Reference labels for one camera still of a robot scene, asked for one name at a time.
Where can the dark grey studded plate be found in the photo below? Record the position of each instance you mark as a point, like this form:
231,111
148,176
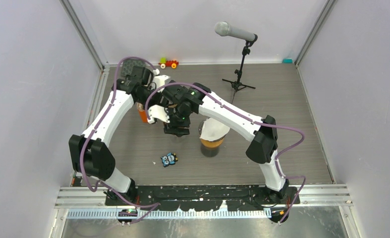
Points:
127,66

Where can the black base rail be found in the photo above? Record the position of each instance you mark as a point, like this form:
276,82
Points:
210,197

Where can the blue owl toy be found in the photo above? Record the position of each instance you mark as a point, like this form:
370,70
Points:
169,159

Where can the orange coffee filter bag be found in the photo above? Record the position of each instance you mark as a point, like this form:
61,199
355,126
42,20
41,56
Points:
141,111

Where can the black microphone tripod stand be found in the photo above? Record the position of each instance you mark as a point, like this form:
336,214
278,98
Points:
237,85

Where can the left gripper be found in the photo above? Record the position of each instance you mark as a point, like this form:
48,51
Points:
159,98

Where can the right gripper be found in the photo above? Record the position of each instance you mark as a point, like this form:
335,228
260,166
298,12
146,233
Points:
171,128

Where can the white paper coffee filter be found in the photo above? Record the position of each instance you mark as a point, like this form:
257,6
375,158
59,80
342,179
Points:
213,130

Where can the grey microphone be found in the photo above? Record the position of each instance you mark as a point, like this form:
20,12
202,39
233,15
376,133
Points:
224,29

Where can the dark glass carafe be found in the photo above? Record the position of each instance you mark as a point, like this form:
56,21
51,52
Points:
209,152

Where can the toy train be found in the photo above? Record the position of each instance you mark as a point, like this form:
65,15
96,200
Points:
168,63

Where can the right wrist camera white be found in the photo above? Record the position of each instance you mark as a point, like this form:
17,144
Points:
157,112

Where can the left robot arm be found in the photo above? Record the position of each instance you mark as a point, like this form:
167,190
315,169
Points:
90,154

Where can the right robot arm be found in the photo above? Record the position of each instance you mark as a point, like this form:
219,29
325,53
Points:
260,132

